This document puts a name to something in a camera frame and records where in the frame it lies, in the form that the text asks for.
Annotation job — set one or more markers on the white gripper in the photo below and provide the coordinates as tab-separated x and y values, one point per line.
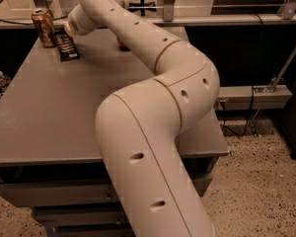
77	25

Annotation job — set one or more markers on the black rxbar chocolate bar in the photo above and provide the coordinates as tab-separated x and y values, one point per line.
66	46

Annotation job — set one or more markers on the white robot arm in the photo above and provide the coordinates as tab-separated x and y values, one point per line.
136	126

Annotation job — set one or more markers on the orange soda can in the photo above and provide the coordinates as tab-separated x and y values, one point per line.
44	26

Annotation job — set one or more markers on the red apple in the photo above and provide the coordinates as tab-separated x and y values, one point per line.
122	45

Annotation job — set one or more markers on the black office chair base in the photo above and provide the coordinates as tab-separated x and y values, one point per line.
142	7

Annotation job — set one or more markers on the grey drawer cabinet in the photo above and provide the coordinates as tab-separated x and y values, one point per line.
48	136

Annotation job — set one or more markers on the grey metal rail beam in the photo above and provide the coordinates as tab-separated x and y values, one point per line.
240	98

